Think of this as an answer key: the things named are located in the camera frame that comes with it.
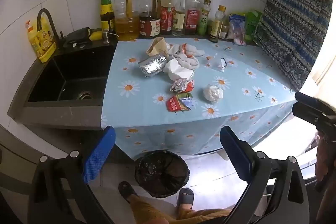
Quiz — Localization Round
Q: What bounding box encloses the black and yellow brush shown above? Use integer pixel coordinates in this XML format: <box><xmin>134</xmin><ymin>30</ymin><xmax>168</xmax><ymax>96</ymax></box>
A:
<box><xmin>68</xmin><ymin>27</ymin><xmax>103</xmax><ymax>45</ymax></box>

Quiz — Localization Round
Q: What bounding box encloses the metal soap pump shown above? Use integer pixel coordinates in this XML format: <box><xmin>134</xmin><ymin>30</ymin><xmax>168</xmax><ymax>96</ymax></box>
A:
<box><xmin>102</xmin><ymin>29</ymin><xmax>116</xmax><ymax>44</ymax></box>

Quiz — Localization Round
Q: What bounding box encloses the crumpled silver wrapper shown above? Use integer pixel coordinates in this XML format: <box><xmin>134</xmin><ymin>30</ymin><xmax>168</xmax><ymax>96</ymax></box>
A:
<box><xmin>170</xmin><ymin>78</ymin><xmax>195</xmax><ymax>93</ymax></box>

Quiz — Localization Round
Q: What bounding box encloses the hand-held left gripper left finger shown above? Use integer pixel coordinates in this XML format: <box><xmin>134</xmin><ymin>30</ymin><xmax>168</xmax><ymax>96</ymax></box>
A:
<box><xmin>28</xmin><ymin>126</ymin><xmax>116</xmax><ymax>224</ymax></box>

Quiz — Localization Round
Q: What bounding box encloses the crumpled white tissue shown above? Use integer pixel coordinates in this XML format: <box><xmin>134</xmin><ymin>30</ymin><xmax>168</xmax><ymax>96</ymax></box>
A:
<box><xmin>203</xmin><ymin>84</ymin><xmax>224</xmax><ymax>102</ymax></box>

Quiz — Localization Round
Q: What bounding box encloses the clear bag of goods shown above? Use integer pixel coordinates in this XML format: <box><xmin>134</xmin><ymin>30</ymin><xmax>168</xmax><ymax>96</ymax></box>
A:
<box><xmin>226</xmin><ymin>13</ymin><xmax>247</xmax><ymax>46</ymax></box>

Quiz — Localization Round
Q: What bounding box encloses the blue daisy tablecloth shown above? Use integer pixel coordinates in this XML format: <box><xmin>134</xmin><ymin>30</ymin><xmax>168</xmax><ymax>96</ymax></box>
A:
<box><xmin>100</xmin><ymin>36</ymin><xmax>298</xmax><ymax>156</ymax></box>

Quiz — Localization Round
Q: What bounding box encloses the white paper bag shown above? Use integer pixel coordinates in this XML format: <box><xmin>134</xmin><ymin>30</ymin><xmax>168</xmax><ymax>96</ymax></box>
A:
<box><xmin>163</xmin><ymin>58</ymin><xmax>195</xmax><ymax>81</ymax></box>

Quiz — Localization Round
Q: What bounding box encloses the red label clear bottle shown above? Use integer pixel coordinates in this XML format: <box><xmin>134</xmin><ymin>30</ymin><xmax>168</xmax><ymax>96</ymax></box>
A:
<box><xmin>184</xmin><ymin>0</ymin><xmax>202</xmax><ymax>35</ymax></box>

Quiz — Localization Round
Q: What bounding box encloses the red label dark bottle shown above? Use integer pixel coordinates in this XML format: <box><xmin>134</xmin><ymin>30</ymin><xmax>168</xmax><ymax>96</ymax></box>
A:
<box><xmin>160</xmin><ymin>0</ymin><xmax>175</xmax><ymax>35</ymax></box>

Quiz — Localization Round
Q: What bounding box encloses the clear yellow cap bottle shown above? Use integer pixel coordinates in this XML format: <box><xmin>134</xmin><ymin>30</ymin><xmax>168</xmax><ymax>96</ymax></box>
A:
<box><xmin>172</xmin><ymin>0</ymin><xmax>188</xmax><ymax>36</ymax></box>

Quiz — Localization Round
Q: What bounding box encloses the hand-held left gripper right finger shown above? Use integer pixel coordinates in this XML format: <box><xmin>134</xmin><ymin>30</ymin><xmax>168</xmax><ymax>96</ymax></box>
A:
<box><xmin>219</xmin><ymin>126</ymin><xmax>311</xmax><ymax>224</ymax></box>

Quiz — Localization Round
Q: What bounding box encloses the red snack wrapper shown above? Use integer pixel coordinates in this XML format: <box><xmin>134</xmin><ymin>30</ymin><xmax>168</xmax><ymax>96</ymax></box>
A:
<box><xmin>166</xmin><ymin>93</ymin><xmax>194</xmax><ymax>112</ymax></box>

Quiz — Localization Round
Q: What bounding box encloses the clear plastic wrapper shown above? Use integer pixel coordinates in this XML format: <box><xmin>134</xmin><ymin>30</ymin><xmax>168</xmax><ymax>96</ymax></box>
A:
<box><xmin>217</xmin><ymin>57</ymin><xmax>228</xmax><ymax>73</ymax></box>

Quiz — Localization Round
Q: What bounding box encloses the black kitchen sink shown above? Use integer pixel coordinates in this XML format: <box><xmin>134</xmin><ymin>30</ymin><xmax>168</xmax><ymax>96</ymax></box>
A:
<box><xmin>7</xmin><ymin>42</ymin><xmax>118</xmax><ymax>130</ymax></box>

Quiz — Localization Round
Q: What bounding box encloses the green drink bottle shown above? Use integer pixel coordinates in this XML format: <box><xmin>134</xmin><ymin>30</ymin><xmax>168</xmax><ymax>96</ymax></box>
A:
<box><xmin>197</xmin><ymin>0</ymin><xmax>212</xmax><ymax>36</ymax></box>

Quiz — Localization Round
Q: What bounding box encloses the black mesh bin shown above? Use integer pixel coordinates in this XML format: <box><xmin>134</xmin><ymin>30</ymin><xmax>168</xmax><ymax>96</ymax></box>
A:
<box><xmin>134</xmin><ymin>150</ymin><xmax>190</xmax><ymax>199</ymax></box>

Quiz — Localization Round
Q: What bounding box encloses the clear cooking oil jug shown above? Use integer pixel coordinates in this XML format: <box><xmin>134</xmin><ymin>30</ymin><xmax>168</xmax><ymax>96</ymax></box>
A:
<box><xmin>114</xmin><ymin>0</ymin><xmax>140</xmax><ymax>41</ymax></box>

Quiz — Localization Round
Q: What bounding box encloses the dark slipper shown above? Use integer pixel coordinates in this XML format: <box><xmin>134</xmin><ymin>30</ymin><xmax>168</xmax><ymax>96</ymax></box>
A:
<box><xmin>176</xmin><ymin>188</ymin><xmax>195</xmax><ymax>210</ymax></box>
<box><xmin>118</xmin><ymin>181</ymin><xmax>139</xmax><ymax>204</ymax></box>

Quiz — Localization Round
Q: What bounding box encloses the green packet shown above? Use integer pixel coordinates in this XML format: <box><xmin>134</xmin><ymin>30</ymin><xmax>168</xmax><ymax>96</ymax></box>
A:
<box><xmin>244</xmin><ymin>10</ymin><xmax>263</xmax><ymax>43</ymax></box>

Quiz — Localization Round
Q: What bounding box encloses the black faucet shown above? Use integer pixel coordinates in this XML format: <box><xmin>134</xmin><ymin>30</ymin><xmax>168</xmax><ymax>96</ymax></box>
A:
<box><xmin>36</xmin><ymin>8</ymin><xmax>66</xmax><ymax>48</ymax></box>

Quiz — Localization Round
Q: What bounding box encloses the person's right hand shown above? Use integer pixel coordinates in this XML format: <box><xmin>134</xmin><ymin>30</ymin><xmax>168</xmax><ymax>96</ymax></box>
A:
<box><xmin>315</xmin><ymin>132</ymin><xmax>336</xmax><ymax>188</ymax></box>

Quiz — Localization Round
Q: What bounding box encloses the dark soy sauce jug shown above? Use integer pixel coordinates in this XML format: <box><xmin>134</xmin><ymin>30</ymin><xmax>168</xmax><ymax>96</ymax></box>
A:
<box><xmin>139</xmin><ymin>0</ymin><xmax>161</xmax><ymax>39</ymax></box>

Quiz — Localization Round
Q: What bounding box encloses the patterned blue cloth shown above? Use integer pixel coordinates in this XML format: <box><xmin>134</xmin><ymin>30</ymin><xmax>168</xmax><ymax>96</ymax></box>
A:
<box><xmin>253</xmin><ymin>0</ymin><xmax>333</xmax><ymax>92</ymax></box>

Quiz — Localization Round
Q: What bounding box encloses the yellow dish soap bottle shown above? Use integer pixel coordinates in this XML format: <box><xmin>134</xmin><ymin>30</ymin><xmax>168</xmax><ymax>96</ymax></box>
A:
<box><xmin>25</xmin><ymin>20</ymin><xmax>57</xmax><ymax>63</ymax></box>

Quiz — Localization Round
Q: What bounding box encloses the green label sauce bottle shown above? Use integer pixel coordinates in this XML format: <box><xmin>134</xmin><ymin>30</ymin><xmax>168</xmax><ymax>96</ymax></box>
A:
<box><xmin>100</xmin><ymin>0</ymin><xmax>115</xmax><ymax>33</ymax></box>

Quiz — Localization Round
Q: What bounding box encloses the small yellow cap bottle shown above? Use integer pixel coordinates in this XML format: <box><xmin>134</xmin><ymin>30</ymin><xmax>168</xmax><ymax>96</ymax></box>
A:
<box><xmin>209</xmin><ymin>5</ymin><xmax>226</xmax><ymax>42</ymax></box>

